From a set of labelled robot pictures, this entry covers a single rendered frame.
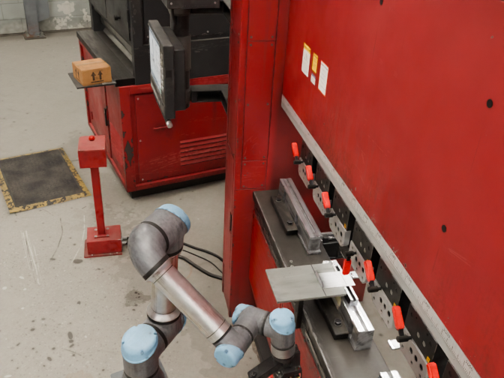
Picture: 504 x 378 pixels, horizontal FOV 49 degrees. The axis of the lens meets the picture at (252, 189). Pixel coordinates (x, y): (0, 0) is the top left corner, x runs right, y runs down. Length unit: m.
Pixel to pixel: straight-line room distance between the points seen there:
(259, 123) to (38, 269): 1.87
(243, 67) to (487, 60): 1.48
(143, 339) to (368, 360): 0.77
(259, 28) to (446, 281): 1.48
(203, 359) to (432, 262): 1.92
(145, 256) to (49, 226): 2.66
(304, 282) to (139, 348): 0.65
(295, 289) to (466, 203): 0.93
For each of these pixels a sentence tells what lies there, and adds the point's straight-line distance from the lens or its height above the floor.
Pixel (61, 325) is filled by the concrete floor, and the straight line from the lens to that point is 3.42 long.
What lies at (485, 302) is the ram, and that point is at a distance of 1.29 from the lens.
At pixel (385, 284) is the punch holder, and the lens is 1.71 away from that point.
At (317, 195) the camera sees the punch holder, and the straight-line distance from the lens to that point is 2.19.
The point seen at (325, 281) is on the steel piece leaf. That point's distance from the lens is 2.11.
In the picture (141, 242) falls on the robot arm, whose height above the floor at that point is 1.40.
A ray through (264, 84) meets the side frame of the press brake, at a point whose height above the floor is 1.45.
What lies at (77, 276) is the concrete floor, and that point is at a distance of 3.72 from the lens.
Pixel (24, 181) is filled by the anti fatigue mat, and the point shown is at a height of 0.01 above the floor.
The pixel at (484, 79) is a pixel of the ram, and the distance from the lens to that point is 1.24.
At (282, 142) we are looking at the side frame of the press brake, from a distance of 2.73.
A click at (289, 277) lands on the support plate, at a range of 2.11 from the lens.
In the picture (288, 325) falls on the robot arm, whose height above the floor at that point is 1.19.
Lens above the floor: 2.36
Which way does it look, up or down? 31 degrees down
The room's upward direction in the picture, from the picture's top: 3 degrees clockwise
